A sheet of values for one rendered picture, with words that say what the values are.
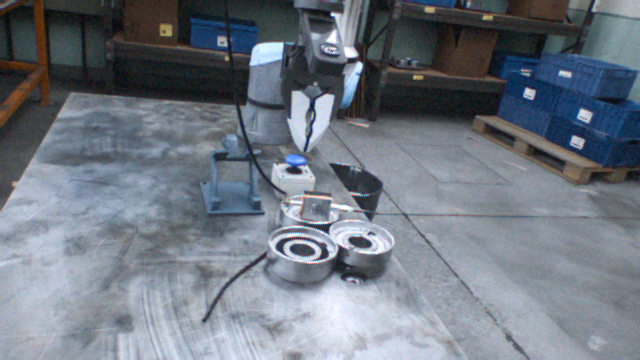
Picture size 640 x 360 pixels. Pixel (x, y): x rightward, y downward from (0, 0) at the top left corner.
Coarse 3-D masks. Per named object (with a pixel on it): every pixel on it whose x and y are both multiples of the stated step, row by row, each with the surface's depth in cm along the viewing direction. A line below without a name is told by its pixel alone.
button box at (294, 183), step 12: (276, 168) 102; (288, 168) 102; (300, 168) 103; (276, 180) 101; (288, 180) 99; (300, 180) 99; (312, 180) 100; (276, 192) 101; (288, 192) 100; (300, 192) 101
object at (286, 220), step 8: (296, 200) 93; (288, 208) 90; (280, 216) 88; (288, 216) 85; (296, 216) 88; (336, 216) 90; (288, 224) 86; (296, 224) 85; (304, 224) 84; (312, 224) 84; (320, 224) 85; (328, 224) 85
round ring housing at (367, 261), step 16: (336, 224) 85; (352, 224) 87; (368, 224) 87; (336, 240) 80; (352, 240) 85; (368, 240) 85; (384, 240) 85; (352, 256) 79; (368, 256) 78; (384, 256) 80; (368, 272) 80
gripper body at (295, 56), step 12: (300, 0) 71; (312, 0) 70; (324, 0) 70; (300, 12) 76; (324, 12) 73; (336, 12) 72; (300, 24) 76; (300, 36) 76; (288, 48) 75; (300, 48) 72; (288, 60) 77; (300, 60) 72; (300, 72) 72; (300, 84) 74; (312, 84) 73; (324, 84) 74
